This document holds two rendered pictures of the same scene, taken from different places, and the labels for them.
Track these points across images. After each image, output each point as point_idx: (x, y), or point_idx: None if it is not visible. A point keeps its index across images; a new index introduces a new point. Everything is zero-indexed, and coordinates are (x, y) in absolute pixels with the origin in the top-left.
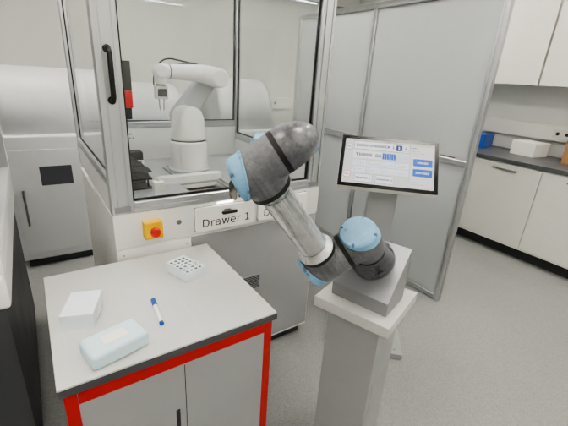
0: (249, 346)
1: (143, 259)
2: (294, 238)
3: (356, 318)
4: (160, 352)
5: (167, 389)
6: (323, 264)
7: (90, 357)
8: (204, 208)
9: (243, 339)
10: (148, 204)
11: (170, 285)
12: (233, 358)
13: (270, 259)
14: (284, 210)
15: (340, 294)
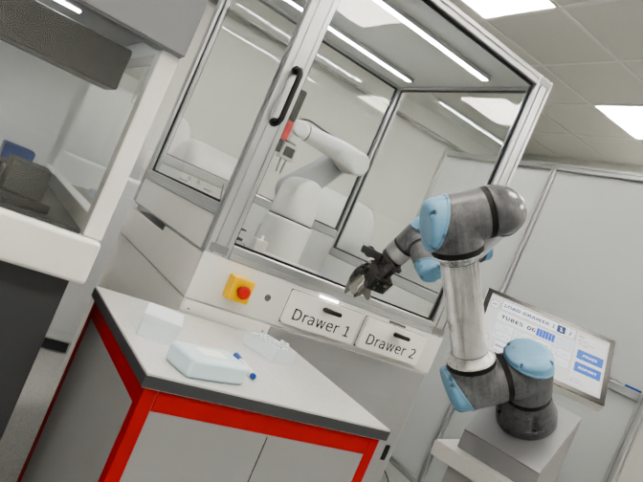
0: (340, 463)
1: (210, 321)
2: (458, 324)
3: (491, 480)
4: (256, 397)
5: (233, 461)
6: (478, 376)
7: (190, 358)
8: (304, 294)
9: (339, 447)
10: (247, 256)
11: (251, 355)
12: (316, 470)
13: None
14: (466, 278)
15: (470, 449)
